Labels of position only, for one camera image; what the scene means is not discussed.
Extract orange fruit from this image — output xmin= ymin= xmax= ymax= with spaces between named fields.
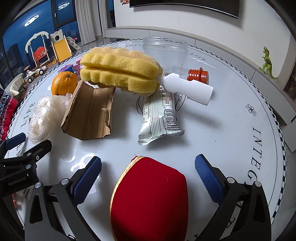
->
xmin=51 ymin=71 xmax=78 ymax=96

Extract white woven toy basket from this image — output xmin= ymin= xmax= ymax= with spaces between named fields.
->
xmin=9 ymin=74 xmax=27 ymax=96

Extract black wall television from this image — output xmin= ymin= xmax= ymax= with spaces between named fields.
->
xmin=129 ymin=0 xmax=240 ymax=18

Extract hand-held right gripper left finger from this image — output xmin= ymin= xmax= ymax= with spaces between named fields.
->
xmin=24 ymin=156 xmax=102 ymax=241

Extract red patterned blanket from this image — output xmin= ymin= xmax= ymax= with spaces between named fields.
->
xmin=0 ymin=90 xmax=20 ymax=141

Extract yellow sponge brush white handle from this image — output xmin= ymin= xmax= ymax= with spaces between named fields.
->
xmin=80 ymin=46 xmax=214 ymax=107

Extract red round lid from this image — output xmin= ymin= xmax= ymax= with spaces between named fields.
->
xmin=110 ymin=155 xmax=189 ymax=241

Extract brown cardboard piece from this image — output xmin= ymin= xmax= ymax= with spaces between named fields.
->
xmin=60 ymin=81 xmax=116 ymax=141

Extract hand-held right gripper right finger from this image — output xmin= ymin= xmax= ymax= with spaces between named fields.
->
xmin=195 ymin=154 xmax=272 ymax=241

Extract orange ribbed bottle stopper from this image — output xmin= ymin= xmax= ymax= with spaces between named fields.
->
xmin=187 ymin=67 xmax=210 ymax=85

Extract clear plastic jar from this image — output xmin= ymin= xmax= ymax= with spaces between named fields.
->
xmin=142 ymin=37 xmax=188 ymax=76

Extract small white climbing toy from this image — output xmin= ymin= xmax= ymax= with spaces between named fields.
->
xmin=66 ymin=37 xmax=81 ymax=52

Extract clear plastic wrap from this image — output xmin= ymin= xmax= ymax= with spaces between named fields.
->
xmin=35 ymin=93 xmax=77 ymax=121
xmin=27 ymin=116 xmax=53 ymax=143

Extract yellow toy slide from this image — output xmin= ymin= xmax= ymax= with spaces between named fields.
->
xmin=50 ymin=29 xmax=73 ymax=63

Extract green dinosaur toy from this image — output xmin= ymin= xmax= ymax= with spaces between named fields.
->
xmin=259 ymin=46 xmax=278 ymax=80

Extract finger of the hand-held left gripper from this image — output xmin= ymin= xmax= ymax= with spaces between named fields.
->
xmin=0 ymin=133 xmax=26 ymax=159
xmin=0 ymin=140 xmax=52 ymax=168

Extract pink toy blocks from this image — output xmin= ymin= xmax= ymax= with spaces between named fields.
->
xmin=58 ymin=62 xmax=82 ymax=75

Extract beige curtain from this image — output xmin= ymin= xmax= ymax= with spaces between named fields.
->
xmin=75 ymin=0 xmax=116 ymax=45

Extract silver tube wrapper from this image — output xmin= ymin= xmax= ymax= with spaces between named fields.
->
xmin=137 ymin=88 xmax=185 ymax=146

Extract white toy swing red seat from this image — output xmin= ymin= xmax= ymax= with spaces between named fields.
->
xmin=25 ymin=33 xmax=56 ymax=70

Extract white toy ride-on car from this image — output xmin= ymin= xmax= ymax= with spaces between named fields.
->
xmin=24 ymin=65 xmax=48 ymax=83

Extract large dark window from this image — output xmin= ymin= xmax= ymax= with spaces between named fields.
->
xmin=0 ymin=0 xmax=82 ymax=90

